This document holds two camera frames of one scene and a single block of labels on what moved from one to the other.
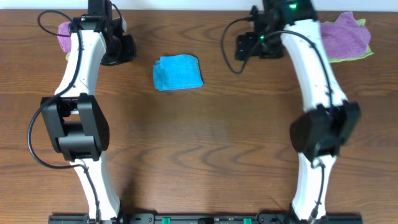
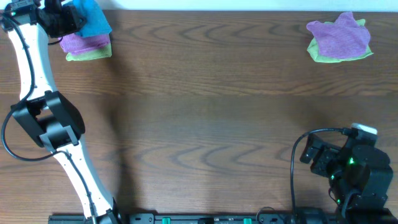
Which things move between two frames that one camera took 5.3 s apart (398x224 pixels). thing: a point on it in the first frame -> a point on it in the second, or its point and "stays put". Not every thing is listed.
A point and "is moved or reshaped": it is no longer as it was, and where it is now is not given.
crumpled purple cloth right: x=345 y=38 stays put
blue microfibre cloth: x=177 y=72 is moved or reshaped
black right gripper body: x=271 y=48 -> x=326 y=164
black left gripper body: x=125 y=48 -> x=71 y=19
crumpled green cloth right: x=362 y=22 stays put
